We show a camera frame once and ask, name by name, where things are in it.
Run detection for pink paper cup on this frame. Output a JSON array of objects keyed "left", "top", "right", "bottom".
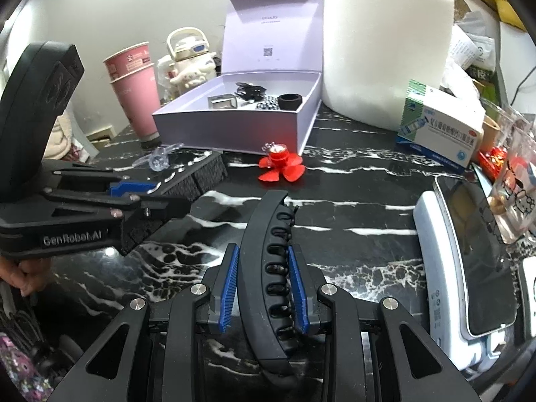
[
  {"left": 103, "top": 42, "right": 156, "bottom": 84},
  {"left": 109, "top": 66, "right": 162, "bottom": 143}
]

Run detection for black banana hair clip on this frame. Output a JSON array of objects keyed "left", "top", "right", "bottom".
[{"left": 238, "top": 190, "right": 301, "bottom": 391}]

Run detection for black thick round hair tie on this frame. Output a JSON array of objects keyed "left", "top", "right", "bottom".
[{"left": 277, "top": 93, "right": 303, "bottom": 112}]

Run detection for smoky clear square case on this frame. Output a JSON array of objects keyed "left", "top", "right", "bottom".
[{"left": 208, "top": 93, "right": 238, "bottom": 110}]

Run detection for person's left hand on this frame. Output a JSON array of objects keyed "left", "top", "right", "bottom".
[{"left": 0, "top": 257, "right": 54, "bottom": 296}]

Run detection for pale blue smartphone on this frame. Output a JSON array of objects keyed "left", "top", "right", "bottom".
[{"left": 413, "top": 175, "right": 521, "bottom": 370}]

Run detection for floral fabric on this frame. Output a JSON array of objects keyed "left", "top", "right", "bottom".
[{"left": 0, "top": 293, "right": 48, "bottom": 402}]

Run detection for black thin hair ties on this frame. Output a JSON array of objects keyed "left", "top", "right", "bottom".
[{"left": 233, "top": 82, "right": 267, "bottom": 102}]

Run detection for red packet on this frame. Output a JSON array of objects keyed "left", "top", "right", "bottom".
[{"left": 477, "top": 146, "right": 510, "bottom": 173}]

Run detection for lilac gift box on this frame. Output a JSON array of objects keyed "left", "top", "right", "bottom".
[{"left": 151, "top": 0, "right": 325, "bottom": 155}]

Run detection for clear plastic hair clip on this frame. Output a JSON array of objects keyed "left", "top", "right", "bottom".
[{"left": 133, "top": 141, "right": 186, "bottom": 172}]

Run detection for black textured case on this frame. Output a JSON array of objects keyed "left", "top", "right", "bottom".
[{"left": 121, "top": 152, "right": 229, "bottom": 256}]

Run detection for white foam block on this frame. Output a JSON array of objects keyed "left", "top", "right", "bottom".
[{"left": 322, "top": 0, "right": 457, "bottom": 132}]

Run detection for red flower hair clip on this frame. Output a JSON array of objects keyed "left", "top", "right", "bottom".
[{"left": 257, "top": 142, "right": 306, "bottom": 185}]

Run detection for clear plastic bag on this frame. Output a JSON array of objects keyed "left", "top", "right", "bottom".
[{"left": 443, "top": 10, "right": 497, "bottom": 89}]

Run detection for white plush dog figure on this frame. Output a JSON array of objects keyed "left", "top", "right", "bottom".
[{"left": 169, "top": 56, "right": 217, "bottom": 93}]

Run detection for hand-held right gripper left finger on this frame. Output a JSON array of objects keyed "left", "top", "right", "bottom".
[{"left": 44, "top": 243, "right": 241, "bottom": 402}]

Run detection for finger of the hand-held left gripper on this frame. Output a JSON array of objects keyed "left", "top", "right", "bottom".
[
  {"left": 42, "top": 190, "right": 192, "bottom": 221},
  {"left": 50, "top": 167, "right": 156, "bottom": 197}
]

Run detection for blue white medicine box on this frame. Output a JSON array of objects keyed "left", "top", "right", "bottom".
[{"left": 396, "top": 79, "right": 487, "bottom": 173}]

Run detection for brown paper cup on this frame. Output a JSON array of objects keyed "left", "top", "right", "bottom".
[{"left": 481, "top": 115, "right": 502, "bottom": 154}]

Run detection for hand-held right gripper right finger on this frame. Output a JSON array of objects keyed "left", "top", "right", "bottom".
[{"left": 287, "top": 245, "right": 482, "bottom": 402}]

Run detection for glass cup with cat print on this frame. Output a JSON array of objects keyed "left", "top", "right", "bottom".
[{"left": 487, "top": 127, "right": 536, "bottom": 244}]

